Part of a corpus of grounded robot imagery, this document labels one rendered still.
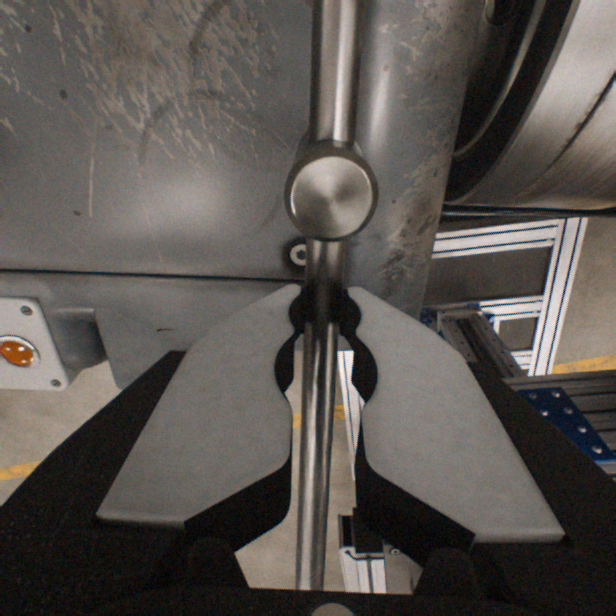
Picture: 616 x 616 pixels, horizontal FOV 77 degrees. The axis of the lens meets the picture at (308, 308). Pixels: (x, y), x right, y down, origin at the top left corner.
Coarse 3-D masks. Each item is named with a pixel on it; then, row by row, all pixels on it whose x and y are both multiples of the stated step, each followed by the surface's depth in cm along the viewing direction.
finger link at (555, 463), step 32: (480, 384) 8; (512, 416) 7; (544, 448) 7; (576, 448) 7; (544, 480) 6; (576, 480) 6; (608, 480) 6; (576, 512) 6; (608, 512) 6; (480, 544) 5; (512, 544) 5; (544, 544) 5; (576, 544) 5; (608, 544) 5; (480, 576) 5; (512, 576) 5; (544, 576) 5; (576, 576) 5; (608, 576) 5; (544, 608) 5; (576, 608) 5; (608, 608) 5
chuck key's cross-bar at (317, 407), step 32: (320, 0) 8; (352, 0) 8; (320, 32) 9; (352, 32) 8; (320, 64) 9; (352, 64) 9; (320, 96) 9; (352, 96) 9; (320, 128) 10; (352, 128) 10; (320, 256) 11; (320, 288) 12; (320, 320) 12; (320, 352) 13; (320, 384) 13; (320, 416) 13; (320, 448) 14; (320, 480) 14; (320, 512) 14; (320, 544) 15; (320, 576) 15
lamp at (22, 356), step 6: (6, 342) 25; (12, 342) 25; (6, 348) 25; (12, 348) 25; (18, 348) 25; (24, 348) 26; (6, 354) 26; (12, 354) 26; (18, 354) 26; (24, 354) 26; (30, 354) 26; (12, 360) 26; (18, 360) 26; (24, 360) 26; (30, 360) 26
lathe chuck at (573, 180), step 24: (600, 96) 20; (600, 120) 21; (576, 144) 23; (600, 144) 23; (552, 168) 25; (576, 168) 25; (600, 168) 24; (528, 192) 28; (552, 192) 28; (576, 192) 27; (600, 192) 27
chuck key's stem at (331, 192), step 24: (312, 144) 9; (336, 144) 9; (312, 168) 8; (336, 168) 8; (360, 168) 8; (288, 192) 9; (312, 192) 9; (336, 192) 9; (360, 192) 9; (312, 216) 9; (336, 216) 9; (360, 216) 9; (336, 240) 9
